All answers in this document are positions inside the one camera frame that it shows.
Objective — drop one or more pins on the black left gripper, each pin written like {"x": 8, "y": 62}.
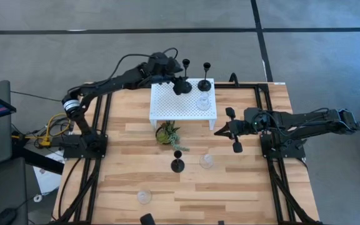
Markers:
{"x": 162, "y": 67}

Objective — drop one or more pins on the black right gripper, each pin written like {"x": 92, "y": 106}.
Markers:
{"x": 248, "y": 125}

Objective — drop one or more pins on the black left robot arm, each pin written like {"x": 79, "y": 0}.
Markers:
{"x": 111, "y": 84}

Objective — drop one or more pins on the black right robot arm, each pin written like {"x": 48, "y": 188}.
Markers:
{"x": 308, "y": 120}

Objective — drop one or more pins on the white perforated metal shelf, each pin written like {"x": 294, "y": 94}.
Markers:
{"x": 173, "y": 106}

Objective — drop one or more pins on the black hook clamp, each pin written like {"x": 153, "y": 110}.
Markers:
{"x": 233, "y": 79}

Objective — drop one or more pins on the succulent plant in black pot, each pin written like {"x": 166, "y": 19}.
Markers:
{"x": 164, "y": 136}

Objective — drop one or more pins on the dark rounded object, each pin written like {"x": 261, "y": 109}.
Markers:
{"x": 147, "y": 219}

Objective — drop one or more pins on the black stand leg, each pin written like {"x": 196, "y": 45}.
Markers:
{"x": 36, "y": 157}

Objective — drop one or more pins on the white paper sheet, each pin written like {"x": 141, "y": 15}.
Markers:
{"x": 47, "y": 179}

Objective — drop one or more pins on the grey desk surface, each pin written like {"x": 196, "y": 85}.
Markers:
{"x": 8, "y": 187}

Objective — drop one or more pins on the black computer mouse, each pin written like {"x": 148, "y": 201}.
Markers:
{"x": 3, "y": 217}

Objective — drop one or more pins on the black aluminium table frame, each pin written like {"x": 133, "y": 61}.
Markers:
{"x": 269, "y": 187}

